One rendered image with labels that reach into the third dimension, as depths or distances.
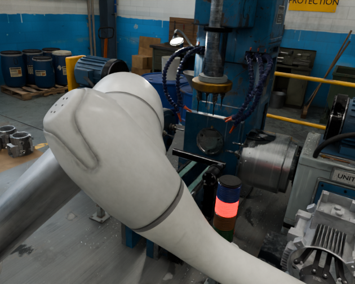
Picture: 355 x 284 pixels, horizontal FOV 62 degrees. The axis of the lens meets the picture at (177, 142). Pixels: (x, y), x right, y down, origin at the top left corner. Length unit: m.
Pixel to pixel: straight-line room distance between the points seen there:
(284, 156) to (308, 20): 5.29
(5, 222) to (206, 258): 0.39
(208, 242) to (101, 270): 0.70
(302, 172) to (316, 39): 5.29
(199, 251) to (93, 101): 0.25
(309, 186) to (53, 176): 0.91
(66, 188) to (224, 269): 0.31
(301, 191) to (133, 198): 0.93
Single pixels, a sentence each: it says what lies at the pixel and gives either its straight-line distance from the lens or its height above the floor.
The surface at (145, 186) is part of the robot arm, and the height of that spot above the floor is 1.42.
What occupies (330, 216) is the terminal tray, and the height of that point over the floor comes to 1.14.
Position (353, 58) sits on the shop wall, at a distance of 6.33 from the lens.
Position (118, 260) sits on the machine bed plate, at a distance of 1.14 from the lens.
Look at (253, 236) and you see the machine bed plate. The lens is 1.29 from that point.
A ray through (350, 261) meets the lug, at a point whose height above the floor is 1.09.
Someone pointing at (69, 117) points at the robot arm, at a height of 1.50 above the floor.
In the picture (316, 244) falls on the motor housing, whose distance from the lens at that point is 0.87.
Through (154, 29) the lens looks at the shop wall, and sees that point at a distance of 7.74.
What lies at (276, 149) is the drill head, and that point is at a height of 1.14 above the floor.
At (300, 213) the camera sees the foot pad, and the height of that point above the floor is 1.07.
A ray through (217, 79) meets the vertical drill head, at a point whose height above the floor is 1.35.
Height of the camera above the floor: 1.62
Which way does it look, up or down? 24 degrees down
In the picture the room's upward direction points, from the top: 3 degrees clockwise
